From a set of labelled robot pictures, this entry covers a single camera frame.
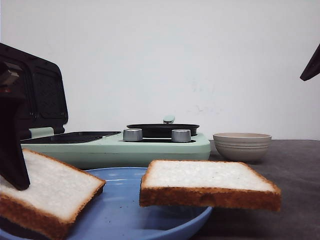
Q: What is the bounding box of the white bread slice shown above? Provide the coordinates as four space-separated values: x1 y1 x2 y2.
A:
0 149 106 240
139 159 282 212

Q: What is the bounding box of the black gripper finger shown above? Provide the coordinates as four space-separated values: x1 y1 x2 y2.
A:
300 44 320 81
0 61 30 191

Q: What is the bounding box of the blue round plate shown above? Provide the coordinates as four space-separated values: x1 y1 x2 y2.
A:
68 167 212 240

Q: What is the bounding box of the right silver control knob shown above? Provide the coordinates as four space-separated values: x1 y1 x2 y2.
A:
171 129 192 143

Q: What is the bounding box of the black frying pan green handle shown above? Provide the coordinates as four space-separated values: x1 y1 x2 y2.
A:
126 115 200 138

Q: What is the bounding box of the silver control knob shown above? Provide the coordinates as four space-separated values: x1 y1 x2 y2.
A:
171 129 192 143
123 128 143 142

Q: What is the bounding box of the left silver control knob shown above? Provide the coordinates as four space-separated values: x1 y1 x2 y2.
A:
123 128 143 142

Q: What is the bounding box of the beige ribbed bowl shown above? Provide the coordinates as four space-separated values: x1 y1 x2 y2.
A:
213 132 272 162

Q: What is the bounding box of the mint green breakfast maker base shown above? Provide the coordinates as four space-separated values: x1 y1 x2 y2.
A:
21 131 211 169

